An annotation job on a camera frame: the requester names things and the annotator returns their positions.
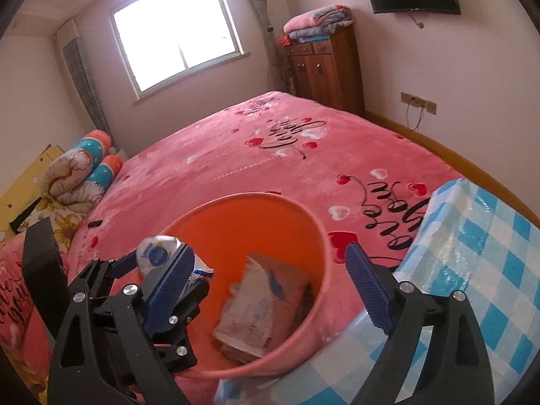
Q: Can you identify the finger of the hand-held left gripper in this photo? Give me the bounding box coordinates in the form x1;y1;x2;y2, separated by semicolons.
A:
147;276;212;375
82;254;142;301

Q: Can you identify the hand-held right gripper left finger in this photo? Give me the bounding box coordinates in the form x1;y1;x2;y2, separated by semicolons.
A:
47;245;199;405

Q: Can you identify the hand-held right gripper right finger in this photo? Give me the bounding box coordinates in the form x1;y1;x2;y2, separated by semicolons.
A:
344;240;495;405

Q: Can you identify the round white blue wrapper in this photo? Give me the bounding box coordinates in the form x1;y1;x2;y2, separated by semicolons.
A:
137;235;214;290

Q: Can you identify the orange plastic bin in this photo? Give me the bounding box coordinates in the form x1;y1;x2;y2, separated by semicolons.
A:
135;193;329;379

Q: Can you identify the yellow floral pillow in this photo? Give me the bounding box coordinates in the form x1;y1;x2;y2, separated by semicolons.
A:
17;194;87;258

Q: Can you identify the yellow star-print headboard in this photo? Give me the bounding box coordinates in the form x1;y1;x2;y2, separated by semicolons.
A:
0;144;64;237

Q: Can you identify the rolled floral quilt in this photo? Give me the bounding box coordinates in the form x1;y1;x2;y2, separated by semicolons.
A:
42;148;106;216

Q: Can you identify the teal orange bolster pillow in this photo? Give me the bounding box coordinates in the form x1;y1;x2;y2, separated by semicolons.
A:
70;130;114;158
86;155;124;197

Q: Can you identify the blue white checkered tablecloth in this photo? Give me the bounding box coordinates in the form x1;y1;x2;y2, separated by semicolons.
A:
215;177;540;405

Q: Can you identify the pink heart-print bed blanket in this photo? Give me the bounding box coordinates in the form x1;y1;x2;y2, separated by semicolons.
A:
0;90;465;405

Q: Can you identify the grey checkered curtain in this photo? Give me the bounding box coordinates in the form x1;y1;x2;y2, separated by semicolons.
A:
234;0;296;93
55;19;112;140

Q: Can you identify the brown wooden cabinet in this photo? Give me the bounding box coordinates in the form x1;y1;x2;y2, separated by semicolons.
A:
282;25;366;115

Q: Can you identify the window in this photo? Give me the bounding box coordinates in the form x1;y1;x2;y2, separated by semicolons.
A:
110;0;250;98

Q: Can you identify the stack of folded blankets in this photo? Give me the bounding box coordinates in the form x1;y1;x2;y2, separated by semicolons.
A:
282;6;355;45

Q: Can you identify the black power cable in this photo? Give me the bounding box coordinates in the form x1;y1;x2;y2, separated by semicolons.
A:
405;100;423;132

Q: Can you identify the wall socket strip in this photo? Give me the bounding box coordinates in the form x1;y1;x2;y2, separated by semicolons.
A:
401;92;437;114

